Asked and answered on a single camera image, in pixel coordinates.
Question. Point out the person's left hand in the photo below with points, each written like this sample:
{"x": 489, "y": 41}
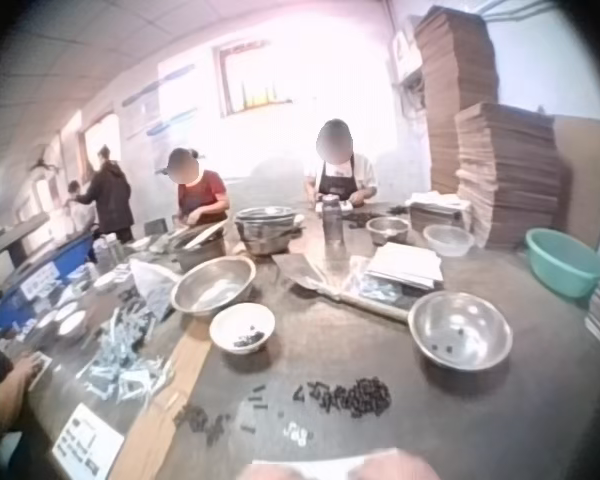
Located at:
{"x": 272, "y": 473}

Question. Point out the person's right hand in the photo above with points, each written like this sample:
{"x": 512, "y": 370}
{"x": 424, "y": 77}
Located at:
{"x": 400, "y": 466}

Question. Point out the small clear packet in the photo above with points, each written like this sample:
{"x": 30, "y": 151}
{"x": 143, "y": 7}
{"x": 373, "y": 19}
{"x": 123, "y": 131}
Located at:
{"x": 296, "y": 434}

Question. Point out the white paper sheet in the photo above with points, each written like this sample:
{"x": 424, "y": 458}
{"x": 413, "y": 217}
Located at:
{"x": 325, "y": 467}

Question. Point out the scattered row of black parts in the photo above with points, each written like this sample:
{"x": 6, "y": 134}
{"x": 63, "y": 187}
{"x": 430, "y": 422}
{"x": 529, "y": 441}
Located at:
{"x": 254, "y": 407}

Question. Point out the large pile of black parts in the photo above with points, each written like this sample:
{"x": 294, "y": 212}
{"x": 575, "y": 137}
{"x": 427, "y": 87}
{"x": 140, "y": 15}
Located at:
{"x": 352, "y": 397}

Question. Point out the small pile of black parts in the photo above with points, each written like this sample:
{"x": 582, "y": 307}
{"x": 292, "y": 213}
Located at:
{"x": 202, "y": 422}

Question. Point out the brown cardboard strip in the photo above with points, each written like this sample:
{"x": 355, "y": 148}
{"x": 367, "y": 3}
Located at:
{"x": 155, "y": 425}

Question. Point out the large steel bowl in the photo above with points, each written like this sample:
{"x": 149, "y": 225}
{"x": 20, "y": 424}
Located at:
{"x": 459, "y": 332}

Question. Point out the white bowl with black parts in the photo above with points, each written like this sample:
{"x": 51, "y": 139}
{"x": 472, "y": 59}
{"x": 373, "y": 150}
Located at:
{"x": 241, "y": 327}

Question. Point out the clear bag of packets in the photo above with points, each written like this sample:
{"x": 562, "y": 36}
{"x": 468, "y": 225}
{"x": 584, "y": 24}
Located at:
{"x": 375, "y": 292}

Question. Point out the white printed label card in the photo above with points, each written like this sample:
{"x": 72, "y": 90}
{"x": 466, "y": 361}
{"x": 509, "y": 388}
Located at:
{"x": 87, "y": 444}

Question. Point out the pile of white blue packets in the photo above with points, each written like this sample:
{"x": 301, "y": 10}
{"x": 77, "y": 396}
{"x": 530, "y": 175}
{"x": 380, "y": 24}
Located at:
{"x": 122, "y": 357}

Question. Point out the wide steel bowl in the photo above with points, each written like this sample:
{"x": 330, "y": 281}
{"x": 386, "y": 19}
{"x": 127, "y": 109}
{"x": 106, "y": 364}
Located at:
{"x": 212, "y": 287}

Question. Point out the stack of white papers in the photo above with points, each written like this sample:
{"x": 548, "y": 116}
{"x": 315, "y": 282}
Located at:
{"x": 405, "y": 265}

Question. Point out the brown flat paper bag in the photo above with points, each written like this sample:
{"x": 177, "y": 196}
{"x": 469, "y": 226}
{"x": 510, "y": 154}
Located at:
{"x": 300, "y": 272}

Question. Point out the clear plastic bag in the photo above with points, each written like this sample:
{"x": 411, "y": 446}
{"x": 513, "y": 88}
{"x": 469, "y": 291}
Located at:
{"x": 152, "y": 287}

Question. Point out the clear plastic bowl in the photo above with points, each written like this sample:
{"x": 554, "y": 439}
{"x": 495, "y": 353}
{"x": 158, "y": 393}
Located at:
{"x": 448, "y": 241}

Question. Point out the small steel bowl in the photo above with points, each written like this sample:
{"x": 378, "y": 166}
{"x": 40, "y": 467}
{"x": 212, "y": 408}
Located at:
{"x": 387, "y": 231}

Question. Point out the dark pot with wooden board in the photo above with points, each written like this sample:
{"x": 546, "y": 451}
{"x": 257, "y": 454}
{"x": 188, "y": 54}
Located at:
{"x": 198, "y": 247}

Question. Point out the stack of steel bowls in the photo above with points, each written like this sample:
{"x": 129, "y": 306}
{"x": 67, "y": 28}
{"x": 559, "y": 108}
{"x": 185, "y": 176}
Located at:
{"x": 265, "y": 230}

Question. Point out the white small dishes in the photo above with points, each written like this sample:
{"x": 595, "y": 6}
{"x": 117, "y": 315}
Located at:
{"x": 72, "y": 317}

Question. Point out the grey water bottle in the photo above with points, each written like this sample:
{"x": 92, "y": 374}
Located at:
{"x": 332, "y": 220}

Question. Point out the teal plastic basin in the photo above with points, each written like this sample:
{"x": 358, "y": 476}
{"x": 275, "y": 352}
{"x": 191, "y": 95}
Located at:
{"x": 562, "y": 262}

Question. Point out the pile of white sheets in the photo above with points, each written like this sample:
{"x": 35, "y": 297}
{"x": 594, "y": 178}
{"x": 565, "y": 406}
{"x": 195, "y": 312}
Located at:
{"x": 440, "y": 207}

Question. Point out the blue crate with packets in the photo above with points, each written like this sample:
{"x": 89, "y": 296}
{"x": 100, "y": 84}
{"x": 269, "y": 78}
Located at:
{"x": 35, "y": 280}

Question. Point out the short stack of flat cardboard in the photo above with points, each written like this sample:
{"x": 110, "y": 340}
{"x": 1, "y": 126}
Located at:
{"x": 510, "y": 175}

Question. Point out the tall stack of flat cardboard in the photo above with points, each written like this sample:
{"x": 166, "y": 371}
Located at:
{"x": 455, "y": 100}

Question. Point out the window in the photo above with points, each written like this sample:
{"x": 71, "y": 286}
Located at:
{"x": 255, "y": 77}

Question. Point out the wall electrical box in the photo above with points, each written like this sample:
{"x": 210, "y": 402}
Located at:
{"x": 407, "y": 52}

